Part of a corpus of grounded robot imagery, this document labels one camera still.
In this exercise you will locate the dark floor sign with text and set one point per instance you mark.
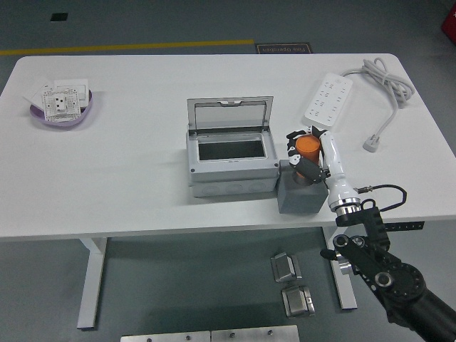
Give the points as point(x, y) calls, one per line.
point(283, 49)

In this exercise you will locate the robot right hand white black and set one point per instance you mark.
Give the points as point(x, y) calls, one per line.
point(335, 160)

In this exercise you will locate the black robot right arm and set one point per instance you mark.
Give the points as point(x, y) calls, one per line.
point(402, 281)

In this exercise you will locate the grey cube with round hole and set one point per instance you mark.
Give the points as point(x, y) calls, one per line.
point(301, 201)

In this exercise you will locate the red object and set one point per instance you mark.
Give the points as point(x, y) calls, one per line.
point(450, 23)

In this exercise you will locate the white power strip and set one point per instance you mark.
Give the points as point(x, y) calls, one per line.
point(327, 101)

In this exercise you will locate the white printed socket panel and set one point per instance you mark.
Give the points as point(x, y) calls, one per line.
point(58, 103)

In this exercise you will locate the orange cylinder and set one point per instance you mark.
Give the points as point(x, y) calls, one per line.
point(308, 147)

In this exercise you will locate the white table leg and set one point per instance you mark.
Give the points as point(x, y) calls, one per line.
point(90, 285)
point(346, 292)

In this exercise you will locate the purple bowl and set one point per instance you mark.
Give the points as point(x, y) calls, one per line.
point(83, 114)

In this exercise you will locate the grey junction box clear lid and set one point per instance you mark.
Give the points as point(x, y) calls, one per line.
point(231, 172)

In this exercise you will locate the white switch plate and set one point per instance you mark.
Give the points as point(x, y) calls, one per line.
point(83, 94)

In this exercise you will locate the large metal floor block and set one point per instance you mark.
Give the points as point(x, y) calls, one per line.
point(295, 303)

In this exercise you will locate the small metal floor block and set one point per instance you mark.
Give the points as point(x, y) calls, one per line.
point(285, 269)

